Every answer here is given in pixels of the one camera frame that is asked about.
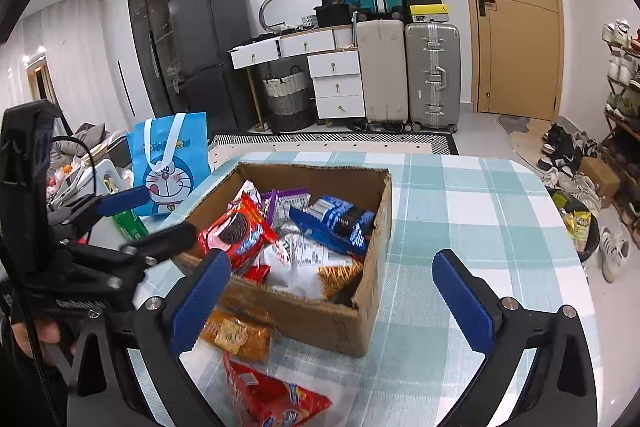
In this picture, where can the grey clothing pile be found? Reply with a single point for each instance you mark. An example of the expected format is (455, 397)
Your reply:
(85, 137)

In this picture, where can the yellow black shoe box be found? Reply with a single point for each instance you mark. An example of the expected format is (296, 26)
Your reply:
(429, 13)

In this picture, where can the wooden shoe rack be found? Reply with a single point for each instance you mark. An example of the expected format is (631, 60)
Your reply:
(612, 132)

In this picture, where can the small cardboard box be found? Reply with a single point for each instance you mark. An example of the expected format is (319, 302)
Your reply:
(600, 179)

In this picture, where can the blue cookie packet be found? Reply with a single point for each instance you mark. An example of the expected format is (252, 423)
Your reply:
(340, 222)

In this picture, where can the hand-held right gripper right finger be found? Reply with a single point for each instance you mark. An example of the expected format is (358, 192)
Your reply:
(465, 302)

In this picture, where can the beige suitcase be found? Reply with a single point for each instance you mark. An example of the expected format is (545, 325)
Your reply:
(382, 72)

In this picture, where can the large red snack packet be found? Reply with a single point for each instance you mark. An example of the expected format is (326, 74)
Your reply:
(270, 397)

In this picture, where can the clear orange cracker packet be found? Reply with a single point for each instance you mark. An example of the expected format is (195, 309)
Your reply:
(235, 334)

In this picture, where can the person's left hand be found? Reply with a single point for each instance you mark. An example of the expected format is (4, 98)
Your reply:
(45, 334)

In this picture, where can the dark glass cabinet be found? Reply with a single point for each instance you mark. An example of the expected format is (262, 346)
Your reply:
(150, 17)

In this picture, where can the black storage box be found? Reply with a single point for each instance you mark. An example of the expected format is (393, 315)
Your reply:
(335, 14)

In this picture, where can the white sneaker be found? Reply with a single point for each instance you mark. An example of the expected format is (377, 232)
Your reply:
(614, 254)

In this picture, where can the wooden door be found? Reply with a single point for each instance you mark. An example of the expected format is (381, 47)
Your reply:
(515, 17)

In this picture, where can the oval mirror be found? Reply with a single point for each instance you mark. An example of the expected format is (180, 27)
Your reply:
(265, 9)

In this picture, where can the blue cartoon tote bag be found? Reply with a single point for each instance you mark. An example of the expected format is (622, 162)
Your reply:
(185, 147)

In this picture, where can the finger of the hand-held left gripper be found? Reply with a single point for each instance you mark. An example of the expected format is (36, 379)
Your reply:
(165, 239)
(125, 201)

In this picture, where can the silver suitcase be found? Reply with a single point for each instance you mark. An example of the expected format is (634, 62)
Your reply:
(430, 77)

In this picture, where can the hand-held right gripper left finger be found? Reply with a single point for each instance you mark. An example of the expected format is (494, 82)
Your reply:
(200, 302)

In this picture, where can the pile of floor shoes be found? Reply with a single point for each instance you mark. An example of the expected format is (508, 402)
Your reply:
(565, 157)

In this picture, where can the white drawer desk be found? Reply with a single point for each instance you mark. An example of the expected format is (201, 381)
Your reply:
(335, 82)

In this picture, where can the brown cardboard box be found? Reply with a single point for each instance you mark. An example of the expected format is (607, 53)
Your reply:
(310, 322)

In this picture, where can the purple packet with white label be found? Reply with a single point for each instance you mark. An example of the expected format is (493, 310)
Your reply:
(285, 207)

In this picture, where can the red cookie packet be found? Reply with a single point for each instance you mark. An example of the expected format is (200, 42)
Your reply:
(235, 232)

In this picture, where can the brown pretzel snack packet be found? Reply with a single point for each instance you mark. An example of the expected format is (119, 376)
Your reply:
(337, 279)

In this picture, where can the shoe rack with shoes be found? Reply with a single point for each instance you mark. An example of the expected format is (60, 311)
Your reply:
(620, 67)

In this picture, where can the white snack packet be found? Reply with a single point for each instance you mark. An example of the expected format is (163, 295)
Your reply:
(295, 267)

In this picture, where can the dark grey refrigerator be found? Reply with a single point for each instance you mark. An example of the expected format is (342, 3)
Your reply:
(210, 47)

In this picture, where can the black round bin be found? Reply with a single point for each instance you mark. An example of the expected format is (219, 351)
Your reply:
(592, 227)

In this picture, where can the woven laundry basket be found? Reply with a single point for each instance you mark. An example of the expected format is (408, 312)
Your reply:
(287, 99)

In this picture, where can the beige door mat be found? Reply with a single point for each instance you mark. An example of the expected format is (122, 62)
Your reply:
(530, 137)

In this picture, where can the yellow snack bag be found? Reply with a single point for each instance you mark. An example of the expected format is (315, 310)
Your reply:
(577, 229)

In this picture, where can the white slotted basket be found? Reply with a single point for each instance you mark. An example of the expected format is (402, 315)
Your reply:
(310, 22)

